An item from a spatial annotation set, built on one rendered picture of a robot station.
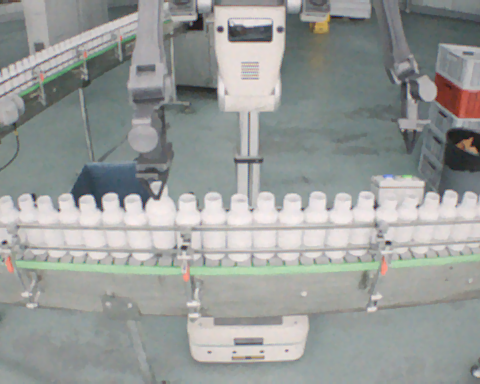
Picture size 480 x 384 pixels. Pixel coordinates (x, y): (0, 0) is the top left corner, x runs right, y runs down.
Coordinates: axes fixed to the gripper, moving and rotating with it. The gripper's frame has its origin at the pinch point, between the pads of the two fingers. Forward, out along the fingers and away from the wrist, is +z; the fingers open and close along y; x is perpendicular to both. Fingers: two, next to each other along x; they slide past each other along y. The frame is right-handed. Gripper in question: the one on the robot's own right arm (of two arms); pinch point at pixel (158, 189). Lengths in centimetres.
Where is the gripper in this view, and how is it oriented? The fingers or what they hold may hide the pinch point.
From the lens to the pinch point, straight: 98.1
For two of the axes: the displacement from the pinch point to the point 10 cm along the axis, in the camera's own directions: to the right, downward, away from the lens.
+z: 0.0, 8.4, 5.4
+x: 10.0, -0.1, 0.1
